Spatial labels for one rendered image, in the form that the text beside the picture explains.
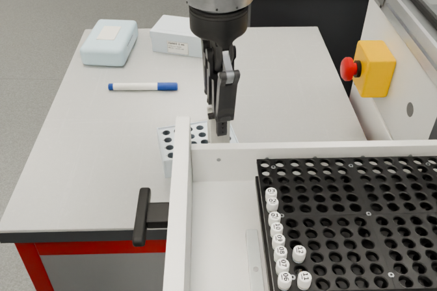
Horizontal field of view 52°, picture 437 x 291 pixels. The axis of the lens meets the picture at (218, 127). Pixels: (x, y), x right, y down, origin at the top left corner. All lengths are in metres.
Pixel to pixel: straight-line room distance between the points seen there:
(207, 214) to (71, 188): 0.26
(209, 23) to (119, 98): 0.39
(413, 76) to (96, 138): 0.52
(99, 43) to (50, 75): 1.53
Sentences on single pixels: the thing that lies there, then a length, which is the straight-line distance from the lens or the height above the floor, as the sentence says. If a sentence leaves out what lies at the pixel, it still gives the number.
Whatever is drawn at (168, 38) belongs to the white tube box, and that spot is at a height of 0.80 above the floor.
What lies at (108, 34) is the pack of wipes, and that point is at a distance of 1.05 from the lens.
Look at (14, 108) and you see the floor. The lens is 2.34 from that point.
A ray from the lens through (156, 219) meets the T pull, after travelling 0.47.
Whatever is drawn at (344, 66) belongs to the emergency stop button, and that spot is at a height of 0.89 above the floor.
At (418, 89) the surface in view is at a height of 0.91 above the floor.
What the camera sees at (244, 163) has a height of 0.87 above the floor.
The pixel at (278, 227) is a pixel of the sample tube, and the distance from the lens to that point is 0.46.
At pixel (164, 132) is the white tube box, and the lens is 0.76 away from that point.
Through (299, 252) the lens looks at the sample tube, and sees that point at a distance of 0.45.
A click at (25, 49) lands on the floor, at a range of 2.84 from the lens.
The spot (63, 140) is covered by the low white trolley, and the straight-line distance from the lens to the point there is 0.83.
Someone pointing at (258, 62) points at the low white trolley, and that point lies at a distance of 1.01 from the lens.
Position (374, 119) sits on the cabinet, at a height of 0.78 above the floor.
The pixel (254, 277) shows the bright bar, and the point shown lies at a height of 0.85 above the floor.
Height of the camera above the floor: 1.27
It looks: 39 degrees down
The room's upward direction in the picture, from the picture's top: straight up
